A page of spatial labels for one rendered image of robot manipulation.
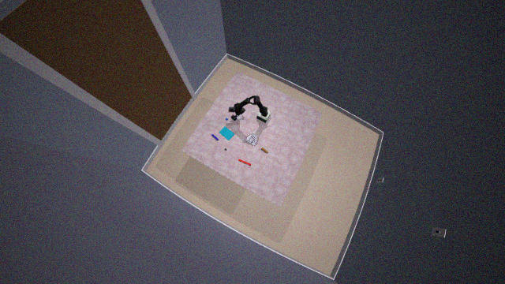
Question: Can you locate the cyan flat plate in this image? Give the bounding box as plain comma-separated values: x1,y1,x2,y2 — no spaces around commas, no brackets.
219,126,234,140

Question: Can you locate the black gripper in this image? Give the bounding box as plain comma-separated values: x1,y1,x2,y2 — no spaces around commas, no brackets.
231,107,245,121

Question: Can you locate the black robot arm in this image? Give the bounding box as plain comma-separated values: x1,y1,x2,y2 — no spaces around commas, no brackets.
229,95,268,117

